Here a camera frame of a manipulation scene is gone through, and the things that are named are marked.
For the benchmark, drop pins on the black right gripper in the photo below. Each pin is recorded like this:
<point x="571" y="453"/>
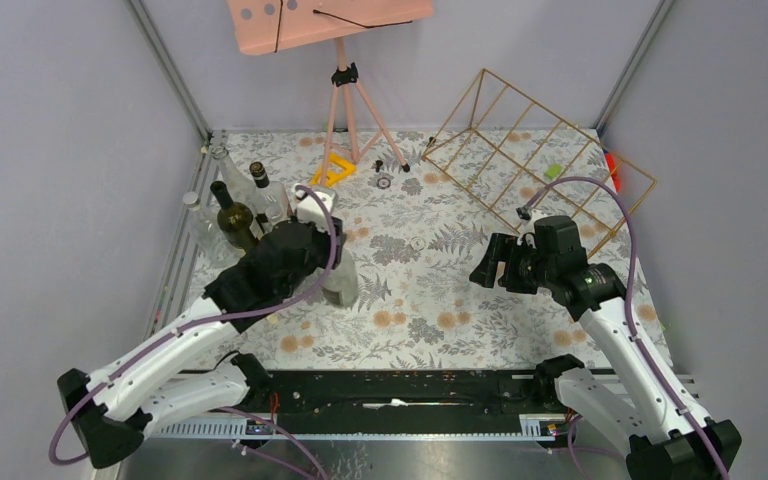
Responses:
<point x="503" y="247"/>

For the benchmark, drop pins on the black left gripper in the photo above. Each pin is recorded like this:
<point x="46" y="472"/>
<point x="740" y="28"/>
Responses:
<point x="326" y="238"/>

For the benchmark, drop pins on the clear bottle black cap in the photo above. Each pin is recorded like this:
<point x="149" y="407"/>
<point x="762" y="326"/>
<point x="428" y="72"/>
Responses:
<point x="268" y="192"/>

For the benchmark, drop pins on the dark green wine bottle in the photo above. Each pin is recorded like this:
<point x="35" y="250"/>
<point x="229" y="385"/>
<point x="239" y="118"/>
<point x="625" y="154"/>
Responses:
<point x="234" y="219"/>

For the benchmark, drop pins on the tall clear glass bottle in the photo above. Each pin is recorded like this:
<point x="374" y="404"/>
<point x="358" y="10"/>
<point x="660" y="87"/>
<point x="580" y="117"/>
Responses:
<point x="341" y="288"/>

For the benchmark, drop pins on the short clear glass bottle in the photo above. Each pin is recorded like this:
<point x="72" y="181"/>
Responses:
<point x="206" y="234"/>

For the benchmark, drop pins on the frosted champagne bottle dark label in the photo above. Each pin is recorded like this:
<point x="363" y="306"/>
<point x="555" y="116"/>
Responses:
<point x="241" y="188"/>

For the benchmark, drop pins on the clear bottle silver cap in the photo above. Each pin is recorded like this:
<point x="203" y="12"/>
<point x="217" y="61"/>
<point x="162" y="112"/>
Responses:
<point x="275" y="213"/>

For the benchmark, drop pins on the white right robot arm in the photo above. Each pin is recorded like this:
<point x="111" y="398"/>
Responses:
<point x="660" y="429"/>

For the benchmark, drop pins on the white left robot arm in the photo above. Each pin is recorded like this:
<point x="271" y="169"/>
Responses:
<point x="114" y="409"/>

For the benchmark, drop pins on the red object behind rack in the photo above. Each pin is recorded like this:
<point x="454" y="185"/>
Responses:
<point x="613" y="170"/>

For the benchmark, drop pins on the floral table cloth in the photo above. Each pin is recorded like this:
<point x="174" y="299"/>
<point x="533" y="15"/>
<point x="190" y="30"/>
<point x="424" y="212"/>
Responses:
<point x="416" y="309"/>

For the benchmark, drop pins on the green sticky note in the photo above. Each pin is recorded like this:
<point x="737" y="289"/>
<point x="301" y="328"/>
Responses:
<point x="553" y="171"/>

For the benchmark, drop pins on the pink music stand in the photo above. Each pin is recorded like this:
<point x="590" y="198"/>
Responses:
<point x="268" y="27"/>

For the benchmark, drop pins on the yellow triangle frame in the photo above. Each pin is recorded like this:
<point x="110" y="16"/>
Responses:
<point x="339" y="169"/>

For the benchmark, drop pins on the gold wire wine rack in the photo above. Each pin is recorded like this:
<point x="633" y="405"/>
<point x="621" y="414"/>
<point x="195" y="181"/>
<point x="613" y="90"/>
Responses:
<point x="498" y="141"/>

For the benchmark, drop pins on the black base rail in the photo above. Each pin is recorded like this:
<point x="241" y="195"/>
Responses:
<point x="392" y="402"/>

